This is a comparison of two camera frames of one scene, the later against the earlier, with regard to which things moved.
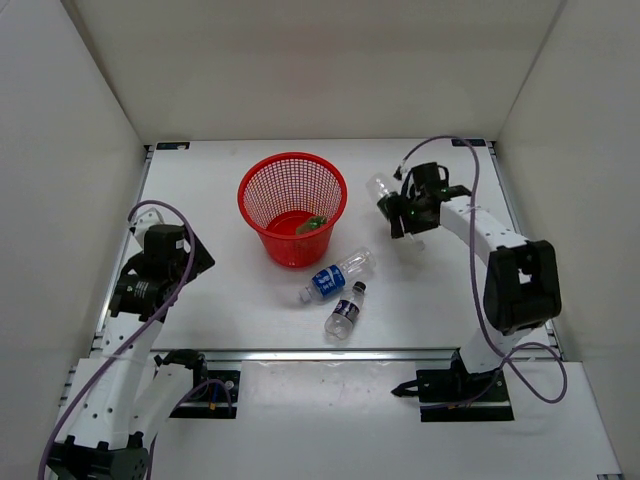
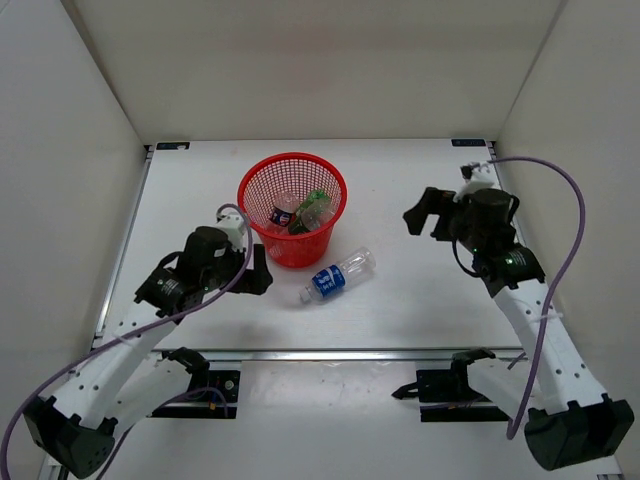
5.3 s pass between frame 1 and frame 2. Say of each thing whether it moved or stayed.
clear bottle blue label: stayed
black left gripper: moved
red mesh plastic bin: stayed
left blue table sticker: stayed
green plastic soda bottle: moved
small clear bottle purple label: moved
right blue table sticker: stayed
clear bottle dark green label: moved
